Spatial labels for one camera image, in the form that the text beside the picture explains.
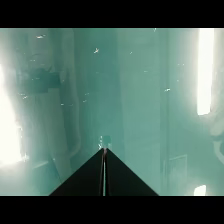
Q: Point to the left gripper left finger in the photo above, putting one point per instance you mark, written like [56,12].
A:
[87,180]

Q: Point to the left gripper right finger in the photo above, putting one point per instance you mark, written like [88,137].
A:
[124,180]

